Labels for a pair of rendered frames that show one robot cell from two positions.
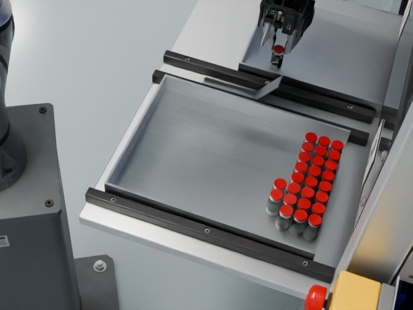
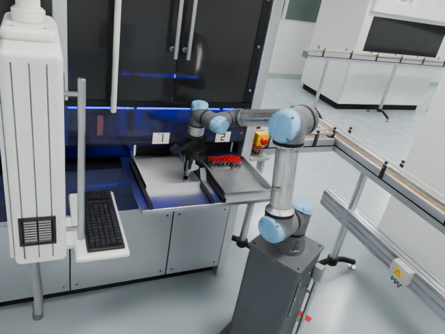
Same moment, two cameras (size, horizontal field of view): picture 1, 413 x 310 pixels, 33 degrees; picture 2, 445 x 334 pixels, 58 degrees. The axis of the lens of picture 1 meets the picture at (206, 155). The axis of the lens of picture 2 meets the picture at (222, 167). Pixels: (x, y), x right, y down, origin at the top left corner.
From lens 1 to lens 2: 2.33 m
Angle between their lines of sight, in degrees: 91
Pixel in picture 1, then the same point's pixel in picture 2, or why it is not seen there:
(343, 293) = (263, 134)
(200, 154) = (237, 184)
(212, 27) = (183, 199)
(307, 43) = (165, 178)
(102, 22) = not seen: outside the picture
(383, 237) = not seen: hidden behind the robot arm
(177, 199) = (255, 183)
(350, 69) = (167, 168)
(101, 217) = not seen: hidden behind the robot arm
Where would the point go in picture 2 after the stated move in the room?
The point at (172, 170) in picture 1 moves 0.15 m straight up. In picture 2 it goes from (249, 187) to (255, 160)
